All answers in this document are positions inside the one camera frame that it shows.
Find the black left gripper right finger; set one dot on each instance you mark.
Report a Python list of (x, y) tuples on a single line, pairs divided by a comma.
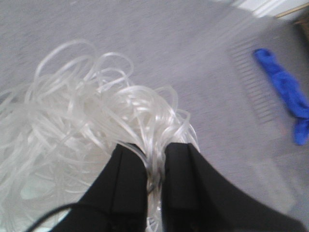
[(197, 198)]

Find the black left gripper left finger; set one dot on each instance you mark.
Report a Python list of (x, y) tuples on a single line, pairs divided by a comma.
[(120, 191)]

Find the white comb-like rack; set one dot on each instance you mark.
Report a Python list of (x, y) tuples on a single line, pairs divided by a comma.
[(255, 84)]

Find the white translucent vermicelli bundle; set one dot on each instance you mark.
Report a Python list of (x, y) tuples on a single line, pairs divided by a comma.
[(58, 132)]

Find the blue cloth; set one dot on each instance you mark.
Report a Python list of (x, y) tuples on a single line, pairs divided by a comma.
[(288, 88)]

